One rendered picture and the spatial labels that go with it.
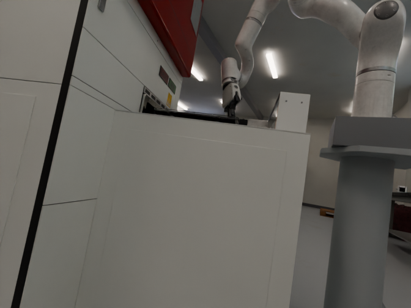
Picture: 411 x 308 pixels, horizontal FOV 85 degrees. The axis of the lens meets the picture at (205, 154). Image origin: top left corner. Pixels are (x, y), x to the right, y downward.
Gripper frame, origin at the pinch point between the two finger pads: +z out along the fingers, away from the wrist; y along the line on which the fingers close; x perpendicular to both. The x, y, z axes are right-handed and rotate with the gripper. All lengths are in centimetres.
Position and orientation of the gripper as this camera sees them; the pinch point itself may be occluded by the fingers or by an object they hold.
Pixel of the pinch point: (231, 114)
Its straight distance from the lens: 106.8
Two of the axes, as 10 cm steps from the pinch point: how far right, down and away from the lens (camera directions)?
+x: -8.9, -1.8, -4.1
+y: -4.5, 3.5, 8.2
